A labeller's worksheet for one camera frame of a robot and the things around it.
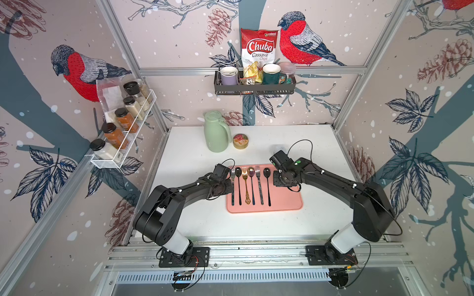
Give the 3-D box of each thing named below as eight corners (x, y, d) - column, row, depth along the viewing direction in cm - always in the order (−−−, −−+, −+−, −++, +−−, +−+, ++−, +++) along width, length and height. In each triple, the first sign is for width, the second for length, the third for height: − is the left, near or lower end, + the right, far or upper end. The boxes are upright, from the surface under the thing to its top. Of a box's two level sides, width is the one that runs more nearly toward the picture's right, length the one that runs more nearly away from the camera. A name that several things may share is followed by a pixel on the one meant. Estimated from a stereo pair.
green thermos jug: (214, 159, 107) (208, 131, 88) (204, 144, 115) (196, 114, 96) (231, 151, 111) (228, 122, 92) (220, 137, 119) (215, 107, 100)
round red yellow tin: (233, 149, 112) (232, 145, 109) (233, 137, 118) (233, 133, 115) (248, 149, 112) (248, 145, 109) (248, 137, 118) (248, 133, 115)
